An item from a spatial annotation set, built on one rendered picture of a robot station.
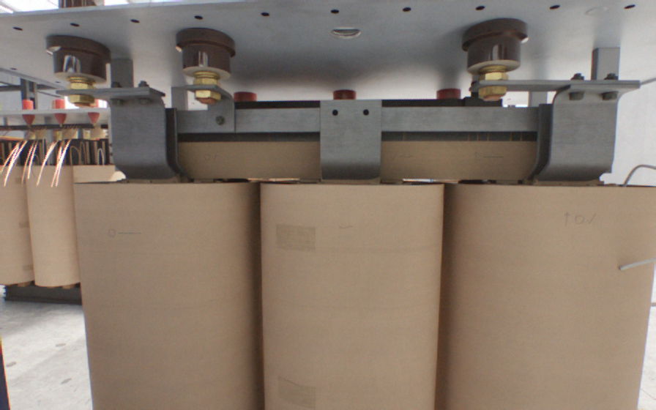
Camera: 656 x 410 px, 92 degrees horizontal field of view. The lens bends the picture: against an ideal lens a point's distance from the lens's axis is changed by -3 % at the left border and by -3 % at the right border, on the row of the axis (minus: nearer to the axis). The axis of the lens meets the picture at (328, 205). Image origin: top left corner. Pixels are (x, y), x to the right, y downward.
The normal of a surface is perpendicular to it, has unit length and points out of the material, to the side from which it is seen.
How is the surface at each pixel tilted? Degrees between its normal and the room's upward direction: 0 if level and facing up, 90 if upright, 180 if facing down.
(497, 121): 90
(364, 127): 90
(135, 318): 90
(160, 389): 90
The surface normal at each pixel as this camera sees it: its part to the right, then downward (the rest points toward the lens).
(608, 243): -0.08, 0.10
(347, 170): -0.05, 0.87
